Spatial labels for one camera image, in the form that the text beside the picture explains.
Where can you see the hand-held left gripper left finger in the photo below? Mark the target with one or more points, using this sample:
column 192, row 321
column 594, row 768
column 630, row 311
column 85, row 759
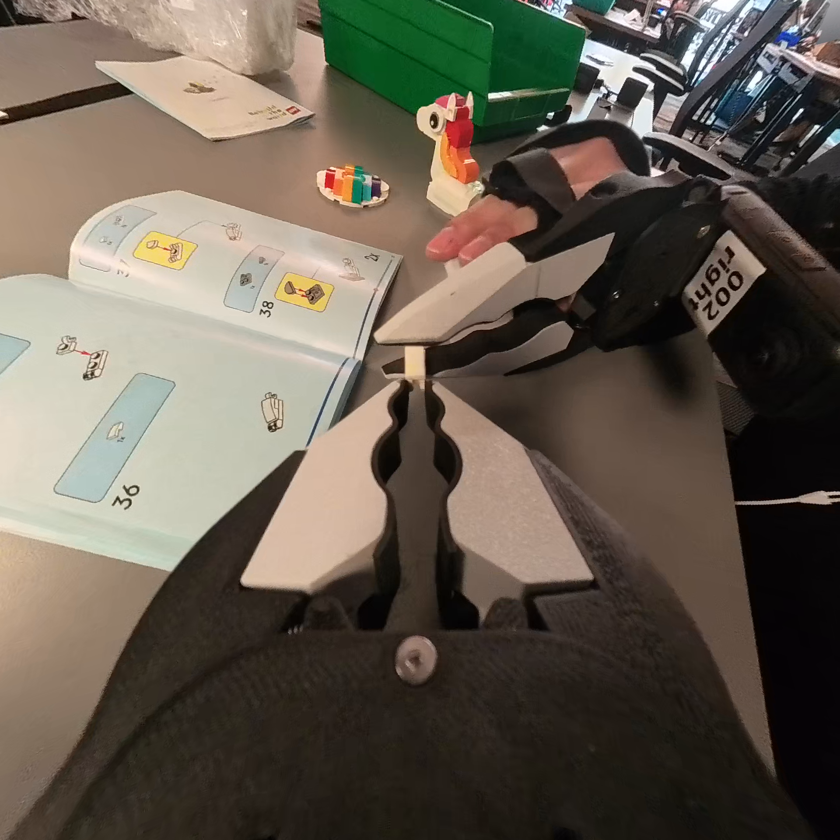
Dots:
column 321, row 512

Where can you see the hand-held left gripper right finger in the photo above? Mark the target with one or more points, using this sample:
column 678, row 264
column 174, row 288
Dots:
column 518, row 518

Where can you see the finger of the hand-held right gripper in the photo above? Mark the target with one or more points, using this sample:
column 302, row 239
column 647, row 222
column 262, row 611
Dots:
column 544, row 346
column 492, row 289

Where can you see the small white lego piece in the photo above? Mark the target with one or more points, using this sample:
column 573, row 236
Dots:
column 415, row 364

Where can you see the person's right forearm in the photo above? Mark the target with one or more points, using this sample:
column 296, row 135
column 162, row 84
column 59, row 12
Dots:
column 810, row 203

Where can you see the colourful lego unicorn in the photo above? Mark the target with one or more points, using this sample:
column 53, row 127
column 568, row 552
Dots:
column 453, row 154

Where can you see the round rainbow lego plate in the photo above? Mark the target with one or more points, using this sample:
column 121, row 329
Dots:
column 354, row 187

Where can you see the person's right hand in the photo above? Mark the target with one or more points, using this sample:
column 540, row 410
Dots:
column 485, row 223

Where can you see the black office chair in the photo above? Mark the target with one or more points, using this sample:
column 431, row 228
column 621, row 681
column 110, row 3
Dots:
column 715, row 72
column 689, row 154

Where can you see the open pale blue instruction booklet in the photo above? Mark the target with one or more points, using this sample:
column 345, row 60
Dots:
column 197, row 341

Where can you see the green plastic bin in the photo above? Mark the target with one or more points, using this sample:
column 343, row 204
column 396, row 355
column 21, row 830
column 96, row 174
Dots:
column 420, row 52

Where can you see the wooden background desk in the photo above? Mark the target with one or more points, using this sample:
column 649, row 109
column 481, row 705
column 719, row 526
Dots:
column 807, row 62

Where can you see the person's black clothing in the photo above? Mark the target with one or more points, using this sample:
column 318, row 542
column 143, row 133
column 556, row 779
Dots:
column 800, row 623

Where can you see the closed pale instruction booklet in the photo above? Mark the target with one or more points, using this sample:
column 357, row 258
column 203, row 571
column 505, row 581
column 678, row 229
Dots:
column 210, row 98

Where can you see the clear plastic bag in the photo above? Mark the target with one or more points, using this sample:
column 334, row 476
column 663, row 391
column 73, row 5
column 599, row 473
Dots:
column 197, row 29

